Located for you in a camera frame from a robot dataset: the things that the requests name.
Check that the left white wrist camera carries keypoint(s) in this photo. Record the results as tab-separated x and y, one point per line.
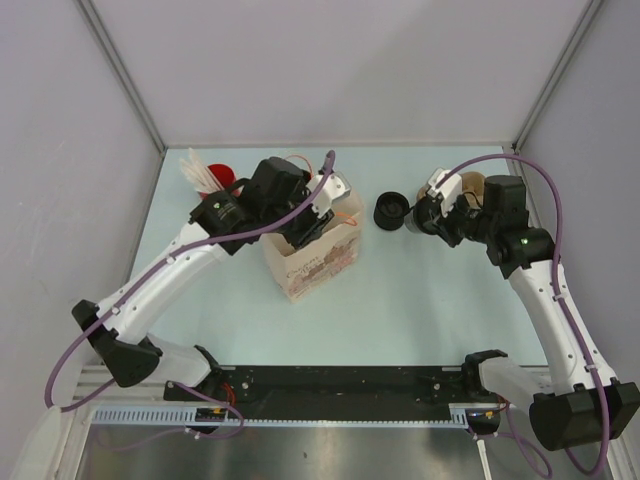
336	188

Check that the translucent dark single cup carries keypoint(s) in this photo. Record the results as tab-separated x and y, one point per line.
419	221

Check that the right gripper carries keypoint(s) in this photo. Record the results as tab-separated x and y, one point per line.
444	224

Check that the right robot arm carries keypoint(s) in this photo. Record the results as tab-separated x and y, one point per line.
583	402

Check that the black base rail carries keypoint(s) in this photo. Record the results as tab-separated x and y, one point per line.
374	395

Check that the red cylindrical straw holder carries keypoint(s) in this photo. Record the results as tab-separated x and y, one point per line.
222	175

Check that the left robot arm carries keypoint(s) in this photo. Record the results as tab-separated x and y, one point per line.
278	198

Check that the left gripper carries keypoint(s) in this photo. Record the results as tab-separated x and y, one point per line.
312	230

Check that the black ribbed cup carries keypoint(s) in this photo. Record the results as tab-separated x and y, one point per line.
390	210

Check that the translucent bag with orange handles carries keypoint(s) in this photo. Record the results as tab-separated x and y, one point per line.
298	272

